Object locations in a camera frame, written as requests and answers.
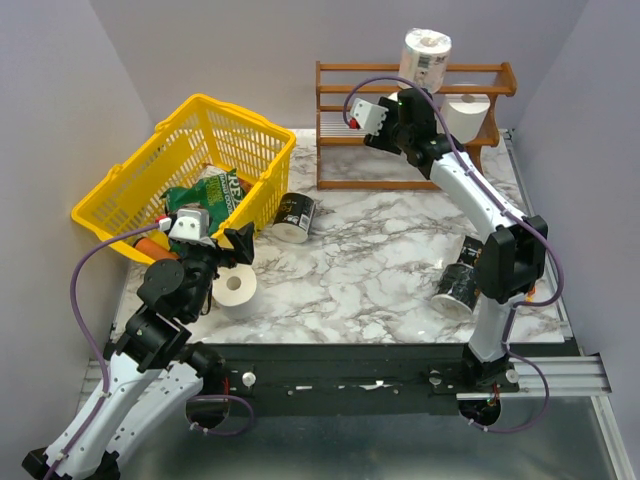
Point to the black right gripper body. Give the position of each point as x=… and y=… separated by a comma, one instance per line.
x=390, y=137

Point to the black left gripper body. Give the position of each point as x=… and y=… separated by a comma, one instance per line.
x=211, y=258

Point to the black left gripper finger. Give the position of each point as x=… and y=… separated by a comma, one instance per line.
x=245, y=244
x=234, y=238

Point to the plastic pinkish paper roll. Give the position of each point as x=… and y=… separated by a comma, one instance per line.
x=425, y=58

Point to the black roll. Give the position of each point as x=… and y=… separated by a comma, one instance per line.
x=456, y=294
x=469, y=253
x=293, y=219

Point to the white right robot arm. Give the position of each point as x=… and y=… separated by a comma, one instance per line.
x=512, y=256

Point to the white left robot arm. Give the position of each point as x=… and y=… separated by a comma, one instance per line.
x=153, y=366

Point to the wooden two-tier shelf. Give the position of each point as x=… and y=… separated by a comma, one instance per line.
x=332, y=131

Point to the green snack bag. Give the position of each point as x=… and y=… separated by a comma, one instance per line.
x=219, y=194

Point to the orange carrot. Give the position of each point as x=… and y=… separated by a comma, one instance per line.
x=153, y=250

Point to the yellow plastic shopping basket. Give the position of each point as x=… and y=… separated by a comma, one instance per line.
x=201, y=132

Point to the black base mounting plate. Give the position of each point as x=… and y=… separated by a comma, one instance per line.
x=341, y=380

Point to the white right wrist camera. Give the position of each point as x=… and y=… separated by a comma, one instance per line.
x=367, y=117

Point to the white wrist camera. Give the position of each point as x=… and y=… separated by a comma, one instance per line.
x=367, y=117
x=186, y=225

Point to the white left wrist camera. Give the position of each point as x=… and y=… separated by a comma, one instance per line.
x=186, y=225

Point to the aluminium rail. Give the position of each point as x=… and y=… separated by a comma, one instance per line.
x=582, y=376

